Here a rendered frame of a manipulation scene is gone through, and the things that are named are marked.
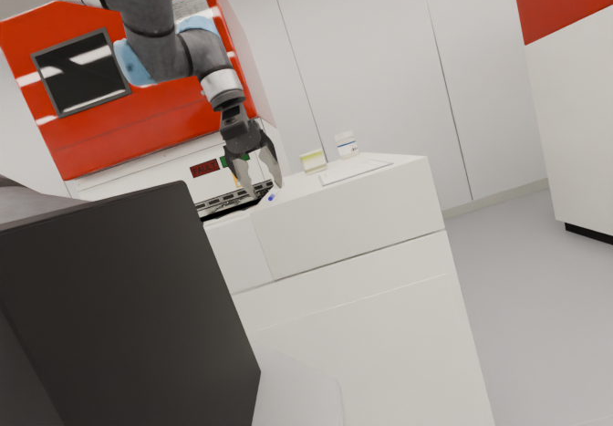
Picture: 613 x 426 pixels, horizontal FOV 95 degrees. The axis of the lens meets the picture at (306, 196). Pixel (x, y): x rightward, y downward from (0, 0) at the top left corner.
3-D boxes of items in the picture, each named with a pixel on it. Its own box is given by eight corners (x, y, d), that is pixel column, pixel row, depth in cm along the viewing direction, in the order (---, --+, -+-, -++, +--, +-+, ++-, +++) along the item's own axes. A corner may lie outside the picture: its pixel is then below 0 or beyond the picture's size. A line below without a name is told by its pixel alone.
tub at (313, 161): (305, 174, 97) (298, 155, 96) (325, 167, 98) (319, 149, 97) (306, 176, 90) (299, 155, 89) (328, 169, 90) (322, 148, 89)
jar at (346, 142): (340, 160, 111) (333, 136, 110) (357, 153, 111) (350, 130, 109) (342, 160, 104) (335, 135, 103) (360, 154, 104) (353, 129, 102)
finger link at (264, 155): (292, 178, 64) (268, 144, 63) (291, 181, 58) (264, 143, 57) (281, 186, 64) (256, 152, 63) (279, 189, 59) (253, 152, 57)
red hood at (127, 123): (159, 169, 185) (121, 76, 175) (277, 129, 181) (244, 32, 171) (60, 182, 110) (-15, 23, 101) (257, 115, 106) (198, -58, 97)
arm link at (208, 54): (168, 38, 57) (208, 33, 62) (192, 90, 59) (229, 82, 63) (172, 13, 51) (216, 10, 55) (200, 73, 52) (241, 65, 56)
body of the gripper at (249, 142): (270, 146, 65) (248, 96, 63) (265, 145, 56) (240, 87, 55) (240, 160, 65) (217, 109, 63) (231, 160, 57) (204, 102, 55)
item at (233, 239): (62, 329, 68) (36, 277, 66) (278, 262, 66) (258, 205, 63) (24, 358, 59) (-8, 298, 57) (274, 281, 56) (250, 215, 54)
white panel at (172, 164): (116, 265, 125) (77, 180, 118) (292, 210, 120) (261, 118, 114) (111, 269, 122) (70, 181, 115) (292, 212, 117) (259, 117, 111)
